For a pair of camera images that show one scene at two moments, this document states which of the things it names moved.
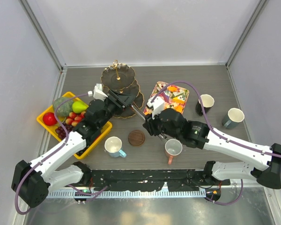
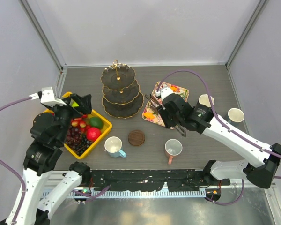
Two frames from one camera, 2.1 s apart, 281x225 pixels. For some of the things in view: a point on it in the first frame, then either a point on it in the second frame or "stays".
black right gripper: [150, 125] to [163, 112]
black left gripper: [122, 101] to [85, 104]
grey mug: [234, 116] stays
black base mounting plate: [144, 181] stays
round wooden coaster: [136, 137] stays
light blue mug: [113, 145] stays
